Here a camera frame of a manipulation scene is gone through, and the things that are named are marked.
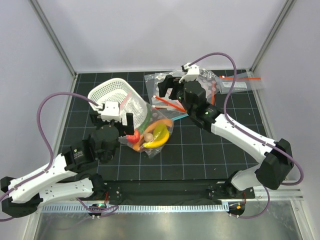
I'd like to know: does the pink zipper clear bag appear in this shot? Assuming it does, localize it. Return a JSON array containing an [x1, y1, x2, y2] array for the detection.
[[117, 91, 175, 159]]

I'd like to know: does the black cutting mat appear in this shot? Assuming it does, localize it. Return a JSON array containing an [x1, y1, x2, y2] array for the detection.
[[58, 72, 266, 181]]

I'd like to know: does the beige toy egg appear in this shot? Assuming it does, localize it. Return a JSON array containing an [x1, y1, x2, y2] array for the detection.
[[143, 133, 154, 143]]

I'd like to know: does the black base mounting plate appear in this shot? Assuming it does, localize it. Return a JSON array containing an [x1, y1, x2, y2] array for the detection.
[[81, 179, 255, 206]]

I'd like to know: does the yellow toy lemon slice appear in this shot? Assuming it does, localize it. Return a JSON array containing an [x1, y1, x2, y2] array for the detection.
[[152, 123, 168, 141]]

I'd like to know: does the orange zipper clear bag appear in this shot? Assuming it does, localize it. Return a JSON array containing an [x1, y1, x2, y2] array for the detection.
[[149, 80, 220, 113]]

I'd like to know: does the slotted metal cable duct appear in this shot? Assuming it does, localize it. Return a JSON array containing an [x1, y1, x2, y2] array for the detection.
[[42, 202, 229, 213]]

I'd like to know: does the pink dotted zip bag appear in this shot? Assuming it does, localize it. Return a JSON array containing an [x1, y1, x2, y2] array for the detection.
[[144, 67, 218, 112]]

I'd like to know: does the left aluminium frame post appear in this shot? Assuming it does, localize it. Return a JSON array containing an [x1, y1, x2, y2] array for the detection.
[[28, 0, 77, 78]]

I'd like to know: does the white perforated plastic basket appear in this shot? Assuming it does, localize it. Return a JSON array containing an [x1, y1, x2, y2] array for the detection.
[[87, 78, 149, 129]]

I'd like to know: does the blue zipper clear bag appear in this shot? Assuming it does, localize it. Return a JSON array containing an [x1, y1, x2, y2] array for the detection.
[[171, 114, 189, 121]]

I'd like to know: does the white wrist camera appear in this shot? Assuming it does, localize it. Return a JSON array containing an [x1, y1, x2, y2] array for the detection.
[[179, 63, 200, 84], [96, 100, 121, 122]]

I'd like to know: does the red toy strawberry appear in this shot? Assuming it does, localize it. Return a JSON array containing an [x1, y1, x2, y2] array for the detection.
[[126, 129, 140, 144]]

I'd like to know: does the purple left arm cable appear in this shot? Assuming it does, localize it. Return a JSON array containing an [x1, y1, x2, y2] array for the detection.
[[0, 91, 121, 223]]

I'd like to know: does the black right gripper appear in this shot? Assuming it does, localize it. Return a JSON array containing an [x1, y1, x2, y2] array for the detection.
[[158, 75, 194, 116]]

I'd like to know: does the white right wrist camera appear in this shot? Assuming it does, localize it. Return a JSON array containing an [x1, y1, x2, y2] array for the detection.
[[179, 63, 200, 84]]

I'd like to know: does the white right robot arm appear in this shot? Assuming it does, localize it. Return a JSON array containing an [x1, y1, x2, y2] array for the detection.
[[157, 75, 295, 198]]

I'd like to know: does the green toy chili pepper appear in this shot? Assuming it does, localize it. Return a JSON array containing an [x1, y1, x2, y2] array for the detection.
[[137, 105, 152, 134]]

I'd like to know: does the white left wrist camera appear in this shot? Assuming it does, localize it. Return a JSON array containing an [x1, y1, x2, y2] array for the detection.
[[96, 100, 121, 122]]

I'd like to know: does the far labelled orange zip bag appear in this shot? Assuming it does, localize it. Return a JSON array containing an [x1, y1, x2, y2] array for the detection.
[[214, 71, 264, 94]]

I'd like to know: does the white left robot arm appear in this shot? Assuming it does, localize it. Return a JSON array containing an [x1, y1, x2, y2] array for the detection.
[[0, 113, 134, 218]]

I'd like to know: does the orange maroon toy steak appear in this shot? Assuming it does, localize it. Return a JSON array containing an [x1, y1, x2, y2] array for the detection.
[[127, 118, 174, 152]]

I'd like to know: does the yellow toy banana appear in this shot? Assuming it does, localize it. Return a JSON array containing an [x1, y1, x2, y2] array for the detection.
[[143, 132, 170, 149]]

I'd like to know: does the aluminium frame post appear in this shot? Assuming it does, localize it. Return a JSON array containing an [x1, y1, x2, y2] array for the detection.
[[249, 0, 297, 72], [28, 0, 77, 78]]

